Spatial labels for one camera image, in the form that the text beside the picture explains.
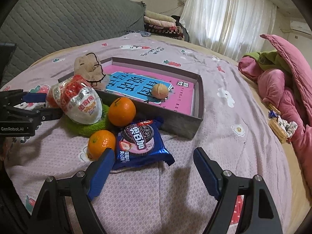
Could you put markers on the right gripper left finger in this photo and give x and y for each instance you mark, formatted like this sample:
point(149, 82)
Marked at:
point(50, 214)

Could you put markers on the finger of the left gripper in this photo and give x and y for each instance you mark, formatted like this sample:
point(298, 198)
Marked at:
point(16, 97)
point(41, 114)

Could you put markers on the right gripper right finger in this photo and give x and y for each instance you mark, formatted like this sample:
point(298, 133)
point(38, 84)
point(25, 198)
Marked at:
point(259, 213)

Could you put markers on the red white snack bag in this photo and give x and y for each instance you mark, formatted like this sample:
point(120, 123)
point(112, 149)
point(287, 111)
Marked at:
point(79, 101)
point(50, 99)

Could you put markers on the orange tangerine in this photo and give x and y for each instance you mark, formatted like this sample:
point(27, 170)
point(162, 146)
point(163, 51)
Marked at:
point(99, 142)
point(122, 112)

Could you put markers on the blue oreo cookie packet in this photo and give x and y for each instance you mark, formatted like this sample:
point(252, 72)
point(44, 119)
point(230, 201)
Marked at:
point(140, 144)

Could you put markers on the walnut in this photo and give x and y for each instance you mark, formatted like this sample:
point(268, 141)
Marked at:
point(160, 91)

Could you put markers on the strawberry print purple bedsheet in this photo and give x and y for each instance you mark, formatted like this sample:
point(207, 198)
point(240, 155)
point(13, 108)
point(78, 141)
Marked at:
point(161, 198)

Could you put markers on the grey quilted headboard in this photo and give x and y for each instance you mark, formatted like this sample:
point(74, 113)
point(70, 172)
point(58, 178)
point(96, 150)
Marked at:
point(41, 27)

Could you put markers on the yellow wafer snack packet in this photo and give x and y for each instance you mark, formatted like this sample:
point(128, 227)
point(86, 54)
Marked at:
point(277, 130)

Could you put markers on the floral white scrunchie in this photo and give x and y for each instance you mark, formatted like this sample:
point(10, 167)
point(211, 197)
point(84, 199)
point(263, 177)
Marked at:
point(289, 128)

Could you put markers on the small blue candy wrapper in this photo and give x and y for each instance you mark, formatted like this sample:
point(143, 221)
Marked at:
point(272, 114)

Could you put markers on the grey shallow cardboard box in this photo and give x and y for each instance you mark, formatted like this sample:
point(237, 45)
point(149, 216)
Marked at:
point(172, 122)

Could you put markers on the pink and blue book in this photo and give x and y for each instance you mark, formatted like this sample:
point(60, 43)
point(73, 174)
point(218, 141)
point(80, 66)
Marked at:
point(137, 84)

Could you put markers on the pink quilt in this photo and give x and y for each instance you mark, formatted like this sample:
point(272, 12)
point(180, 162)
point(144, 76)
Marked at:
point(289, 93)

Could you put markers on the green blanket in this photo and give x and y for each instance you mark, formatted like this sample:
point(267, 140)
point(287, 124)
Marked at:
point(269, 60)

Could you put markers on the stack of folded blankets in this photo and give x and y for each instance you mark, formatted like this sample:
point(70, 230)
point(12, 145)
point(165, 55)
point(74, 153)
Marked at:
point(162, 25)

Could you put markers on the white air conditioner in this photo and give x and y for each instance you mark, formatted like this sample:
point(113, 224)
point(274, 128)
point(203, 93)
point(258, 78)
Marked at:
point(300, 27)

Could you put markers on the white sheer curtain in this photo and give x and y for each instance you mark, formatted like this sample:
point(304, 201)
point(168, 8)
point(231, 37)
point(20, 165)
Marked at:
point(229, 27)

